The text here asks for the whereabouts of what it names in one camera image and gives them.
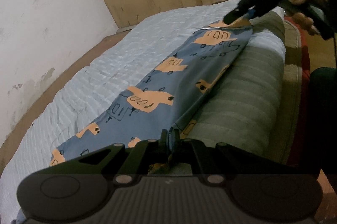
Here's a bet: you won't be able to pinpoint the blue orange patterned pants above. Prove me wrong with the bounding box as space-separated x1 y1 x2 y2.
50 18 253 166

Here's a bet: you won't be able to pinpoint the person's right hand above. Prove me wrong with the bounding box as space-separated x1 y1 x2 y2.
286 0 325 35

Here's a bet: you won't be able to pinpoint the grey-green striped blanket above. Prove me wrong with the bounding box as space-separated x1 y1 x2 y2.
181 8 303 163

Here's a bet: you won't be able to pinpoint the red object beside bed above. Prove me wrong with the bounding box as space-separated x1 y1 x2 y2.
284 15 337 224

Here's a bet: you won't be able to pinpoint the light blue quilted bedspread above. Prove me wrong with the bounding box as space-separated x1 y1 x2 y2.
1 0 237 223

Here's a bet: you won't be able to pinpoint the brown wooden bed frame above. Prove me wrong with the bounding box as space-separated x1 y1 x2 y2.
1 30 130 171

